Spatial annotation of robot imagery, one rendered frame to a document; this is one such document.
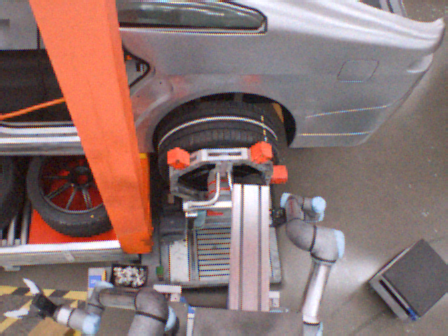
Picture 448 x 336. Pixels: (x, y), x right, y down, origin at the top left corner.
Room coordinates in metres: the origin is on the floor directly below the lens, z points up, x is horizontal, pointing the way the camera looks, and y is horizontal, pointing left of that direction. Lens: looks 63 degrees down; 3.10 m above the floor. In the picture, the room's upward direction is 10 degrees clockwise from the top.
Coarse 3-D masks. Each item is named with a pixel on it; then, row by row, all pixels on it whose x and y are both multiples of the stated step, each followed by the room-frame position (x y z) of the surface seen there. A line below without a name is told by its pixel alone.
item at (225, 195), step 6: (210, 174) 1.10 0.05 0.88; (210, 180) 1.06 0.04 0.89; (222, 180) 1.05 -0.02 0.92; (210, 186) 1.03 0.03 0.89; (222, 186) 1.02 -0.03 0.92; (228, 186) 1.03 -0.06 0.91; (210, 192) 0.99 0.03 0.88; (222, 192) 0.99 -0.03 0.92; (228, 192) 1.00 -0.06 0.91; (210, 198) 0.96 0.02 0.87; (222, 198) 0.96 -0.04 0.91; (228, 198) 0.97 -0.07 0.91; (216, 210) 0.92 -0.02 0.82; (222, 210) 0.93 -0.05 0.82; (228, 210) 0.94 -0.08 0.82
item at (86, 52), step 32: (32, 0) 0.69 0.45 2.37; (64, 0) 0.71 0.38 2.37; (96, 0) 0.72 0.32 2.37; (64, 32) 0.70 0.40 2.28; (96, 32) 0.72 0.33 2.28; (64, 64) 0.70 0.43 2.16; (96, 64) 0.71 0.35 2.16; (64, 96) 0.69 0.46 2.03; (96, 96) 0.71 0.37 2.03; (128, 96) 0.84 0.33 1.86; (96, 128) 0.70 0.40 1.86; (128, 128) 0.73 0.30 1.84; (96, 160) 0.70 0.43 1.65; (128, 160) 0.72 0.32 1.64; (128, 192) 0.71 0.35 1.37; (128, 224) 0.71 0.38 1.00
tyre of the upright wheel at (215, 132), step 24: (168, 120) 1.28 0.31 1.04; (192, 120) 1.24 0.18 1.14; (216, 120) 1.25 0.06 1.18; (240, 120) 1.28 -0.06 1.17; (264, 120) 1.35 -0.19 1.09; (168, 144) 1.15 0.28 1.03; (192, 144) 1.12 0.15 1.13; (216, 144) 1.14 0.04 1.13; (240, 144) 1.17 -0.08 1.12; (168, 168) 1.09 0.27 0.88
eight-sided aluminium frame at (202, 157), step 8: (200, 152) 1.09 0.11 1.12; (208, 152) 1.09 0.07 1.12; (216, 152) 1.10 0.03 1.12; (224, 152) 1.11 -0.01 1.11; (232, 152) 1.12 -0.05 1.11; (240, 152) 1.13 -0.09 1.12; (248, 152) 1.14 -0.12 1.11; (192, 160) 1.08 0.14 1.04; (200, 160) 1.05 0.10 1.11; (208, 160) 1.05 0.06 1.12; (216, 160) 1.06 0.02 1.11; (224, 160) 1.07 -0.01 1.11; (232, 160) 1.08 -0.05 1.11; (240, 160) 1.09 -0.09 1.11; (248, 160) 1.10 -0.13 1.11; (192, 168) 1.04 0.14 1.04; (256, 168) 1.11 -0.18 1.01; (264, 168) 1.12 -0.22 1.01; (272, 168) 1.15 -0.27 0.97; (176, 176) 1.01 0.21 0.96; (264, 176) 1.13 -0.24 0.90; (176, 184) 1.02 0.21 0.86; (256, 184) 1.17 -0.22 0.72; (176, 192) 1.01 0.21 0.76; (184, 192) 1.04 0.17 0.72; (192, 192) 1.08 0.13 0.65; (200, 192) 1.10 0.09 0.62; (208, 192) 1.11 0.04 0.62; (208, 200) 1.06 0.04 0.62
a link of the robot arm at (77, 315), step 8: (72, 312) 0.24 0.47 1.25; (80, 312) 0.24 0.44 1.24; (88, 312) 0.25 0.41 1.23; (72, 320) 0.21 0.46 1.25; (80, 320) 0.21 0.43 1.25; (88, 320) 0.22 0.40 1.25; (96, 320) 0.22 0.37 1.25; (72, 328) 0.18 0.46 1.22; (80, 328) 0.18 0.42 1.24; (88, 328) 0.19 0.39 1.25; (96, 328) 0.20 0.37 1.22
